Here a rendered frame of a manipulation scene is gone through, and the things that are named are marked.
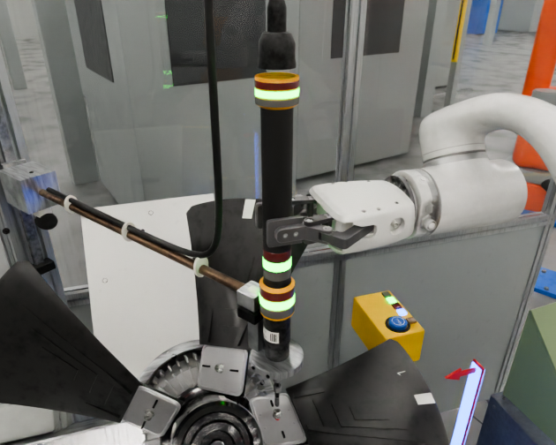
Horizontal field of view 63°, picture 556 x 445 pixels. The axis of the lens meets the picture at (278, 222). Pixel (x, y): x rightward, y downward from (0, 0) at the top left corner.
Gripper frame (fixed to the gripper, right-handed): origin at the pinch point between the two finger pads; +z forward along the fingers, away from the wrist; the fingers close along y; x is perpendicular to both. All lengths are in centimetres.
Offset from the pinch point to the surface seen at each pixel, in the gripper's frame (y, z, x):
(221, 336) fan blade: 8.3, 6.1, -22.0
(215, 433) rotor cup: -3.4, 9.4, -27.4
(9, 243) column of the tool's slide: 56, 44, -26
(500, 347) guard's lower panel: 70, -123, -113
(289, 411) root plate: 0.7, -2.2, -32.1
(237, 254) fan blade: 14.8, 1.7, -12.5
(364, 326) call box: 30, -31, -47
